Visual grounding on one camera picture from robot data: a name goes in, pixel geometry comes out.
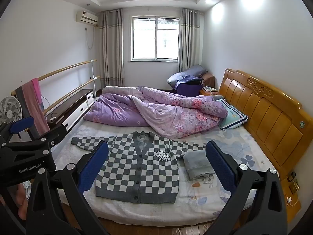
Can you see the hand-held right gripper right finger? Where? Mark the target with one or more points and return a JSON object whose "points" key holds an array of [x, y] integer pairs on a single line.
{"points": [[220, 169]]}

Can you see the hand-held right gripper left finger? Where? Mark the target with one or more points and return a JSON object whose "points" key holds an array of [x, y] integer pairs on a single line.
{"points": [[95, 166]]}

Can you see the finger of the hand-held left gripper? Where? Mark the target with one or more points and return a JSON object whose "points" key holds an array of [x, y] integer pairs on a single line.
{"points": [[55, 134], [22, 124]]}

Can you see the grey white checkered cardigan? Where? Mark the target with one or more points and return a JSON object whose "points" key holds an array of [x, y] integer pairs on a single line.
{"points": [[129, 171]]}

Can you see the person's left hand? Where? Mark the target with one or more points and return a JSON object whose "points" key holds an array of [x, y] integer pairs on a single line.
{"points": [[22, 200]]}

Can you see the small remote control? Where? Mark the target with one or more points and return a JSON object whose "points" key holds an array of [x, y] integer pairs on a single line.
{"points": [[53, 118]]}

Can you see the white standing fan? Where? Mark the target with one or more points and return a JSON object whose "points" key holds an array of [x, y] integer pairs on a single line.
{"points": [[9, 111]]}

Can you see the pink grey striped towel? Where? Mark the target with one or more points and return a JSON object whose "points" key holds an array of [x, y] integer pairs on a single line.
{"points": [[36, 105]]}

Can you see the folded grey blue cloth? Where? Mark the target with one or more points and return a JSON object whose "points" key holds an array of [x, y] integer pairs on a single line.
{"points": [[195, 162]]}

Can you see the dark top white cabinet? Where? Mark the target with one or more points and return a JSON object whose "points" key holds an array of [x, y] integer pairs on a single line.
{"points": [[71, 105]]}

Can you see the pale floral bed sheet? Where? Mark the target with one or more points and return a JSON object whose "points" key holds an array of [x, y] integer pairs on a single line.
{"points": [[190, 200]]}

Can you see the teal pillow with striped border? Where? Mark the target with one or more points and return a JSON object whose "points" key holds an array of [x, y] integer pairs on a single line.
{"points": [[232, 117]]}

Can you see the dark jar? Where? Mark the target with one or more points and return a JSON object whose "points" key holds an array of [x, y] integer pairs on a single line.
{"points": [[291, 176]]}

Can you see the wooden bed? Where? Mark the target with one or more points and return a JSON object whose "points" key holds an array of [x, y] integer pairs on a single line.
{"points": [[269, 112]]}

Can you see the small wooden nightstand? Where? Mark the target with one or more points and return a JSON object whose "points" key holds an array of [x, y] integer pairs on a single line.
{"points": [[207, 93]]}

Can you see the golden box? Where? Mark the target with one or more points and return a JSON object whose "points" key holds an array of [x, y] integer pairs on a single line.
{"points": [[295, 186]]}

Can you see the tissue box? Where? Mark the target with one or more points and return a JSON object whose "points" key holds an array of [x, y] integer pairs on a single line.
{"points": [[209, 88]]}

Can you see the purple floral quilt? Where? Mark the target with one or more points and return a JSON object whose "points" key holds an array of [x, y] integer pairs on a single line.
{"points": [[156, 110]]}

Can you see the purple cloth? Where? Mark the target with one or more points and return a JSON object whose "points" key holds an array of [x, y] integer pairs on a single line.
{"points": [[188, 88]]}

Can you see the blue grey bedding pile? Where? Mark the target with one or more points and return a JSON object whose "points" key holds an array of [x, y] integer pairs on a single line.
{"points": [[190, 72]]}

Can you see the grey beige striped curtain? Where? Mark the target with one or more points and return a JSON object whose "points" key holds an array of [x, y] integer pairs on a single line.
{"points": [[189, 41], [111, 49]]}

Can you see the white air conditioner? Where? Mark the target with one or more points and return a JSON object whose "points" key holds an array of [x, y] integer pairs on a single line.
{"points": [[86, 17]]}

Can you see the white framed window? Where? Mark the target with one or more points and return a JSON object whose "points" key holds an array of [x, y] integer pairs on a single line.
{"points": [[155, 39]]}

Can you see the wooden barre rail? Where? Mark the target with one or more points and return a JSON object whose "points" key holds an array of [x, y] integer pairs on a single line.
{"points": [[73, 91], [61, 69]]}

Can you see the white barre post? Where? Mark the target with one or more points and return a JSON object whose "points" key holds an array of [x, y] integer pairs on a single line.
{"points": [[93, 78]]}

